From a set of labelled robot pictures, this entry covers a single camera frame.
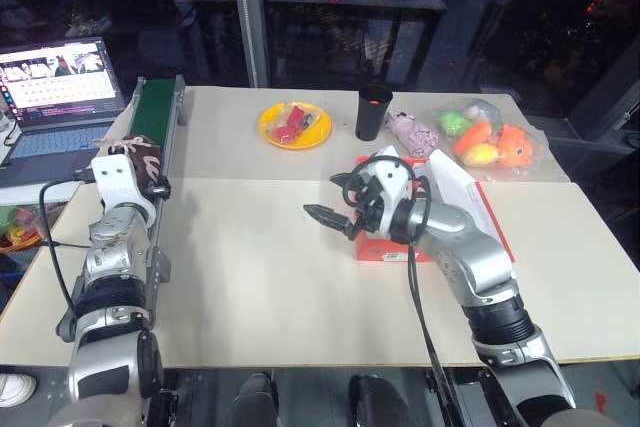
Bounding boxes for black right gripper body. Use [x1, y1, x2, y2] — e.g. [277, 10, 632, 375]
[343, 172, 392, 242]

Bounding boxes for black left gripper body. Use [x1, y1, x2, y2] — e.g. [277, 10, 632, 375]
[145, 174, 173, 201]

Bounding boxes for brown white patterned shoe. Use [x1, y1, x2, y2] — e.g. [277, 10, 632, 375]
[106, 133, 164, 194]

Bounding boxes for orange shoebox with white lid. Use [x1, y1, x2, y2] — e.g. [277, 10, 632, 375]
[353, 148, 517, 264]

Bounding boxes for yellow plate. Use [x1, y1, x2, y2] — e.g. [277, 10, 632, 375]
[257, 101, 334, 151]

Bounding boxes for black cup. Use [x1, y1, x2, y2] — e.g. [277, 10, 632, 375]
[354, 84, 394, 142]

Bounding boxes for red items in clear wrap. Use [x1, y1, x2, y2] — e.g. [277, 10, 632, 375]
[267, 103, 324, 145]

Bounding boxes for green conveyor belt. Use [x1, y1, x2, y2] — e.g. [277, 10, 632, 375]
[56, 75, 187, 344]

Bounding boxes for pink fabric bundle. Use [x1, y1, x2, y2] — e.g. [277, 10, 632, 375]
[384, 110, 441, 159]

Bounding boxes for green toy fruit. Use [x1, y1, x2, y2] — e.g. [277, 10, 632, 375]
[439, 110, 474, 138]

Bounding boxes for yellow toy lemon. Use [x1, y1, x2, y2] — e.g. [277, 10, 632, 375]
[462, 143, 499, 169]

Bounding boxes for orange toy carrot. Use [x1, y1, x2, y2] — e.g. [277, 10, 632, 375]
[454, 122, 494, 154]

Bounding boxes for open laptop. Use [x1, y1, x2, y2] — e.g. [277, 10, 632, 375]
[0, 36, 127, 189]

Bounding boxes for basket of colourful toys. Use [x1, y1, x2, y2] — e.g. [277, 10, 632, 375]
[0, 201, 52, 254]

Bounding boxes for orange toy fish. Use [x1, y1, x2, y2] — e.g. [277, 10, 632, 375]
[494, 124, 540, 169]

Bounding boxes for clear plastic bag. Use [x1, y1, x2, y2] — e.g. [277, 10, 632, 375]
[432, 96, 550, 182]

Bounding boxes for dark background table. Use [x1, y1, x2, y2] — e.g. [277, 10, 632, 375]
[262, 0, 449, 89]

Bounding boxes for dark rounded shape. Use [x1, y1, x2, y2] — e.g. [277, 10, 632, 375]
[233, 372, 279, 427]
[347, 373, 417, 427]

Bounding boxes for white round object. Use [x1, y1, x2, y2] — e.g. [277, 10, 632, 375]
[0, 371, 39, 406]

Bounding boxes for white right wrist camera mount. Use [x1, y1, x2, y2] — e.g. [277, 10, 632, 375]
[355, 144, 417, 239]

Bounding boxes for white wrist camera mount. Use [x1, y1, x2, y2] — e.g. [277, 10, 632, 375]
[355, 144, 417, 239]
[90, 152, 157, 224]

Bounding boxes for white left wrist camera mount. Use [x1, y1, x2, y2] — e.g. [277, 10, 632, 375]
[90, 152, 157, 224]

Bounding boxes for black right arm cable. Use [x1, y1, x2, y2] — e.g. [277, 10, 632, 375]
[347, 155, 459, 421]

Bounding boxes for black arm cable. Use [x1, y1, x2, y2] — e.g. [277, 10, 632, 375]
[347, 155, 459, 421]
[38, 178, 94, 319]

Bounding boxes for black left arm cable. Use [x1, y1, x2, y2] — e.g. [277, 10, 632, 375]
[38, 178, 94, 319]

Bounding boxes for grey metal post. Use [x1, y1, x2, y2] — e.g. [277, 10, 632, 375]
[229, 0, 274, 89]

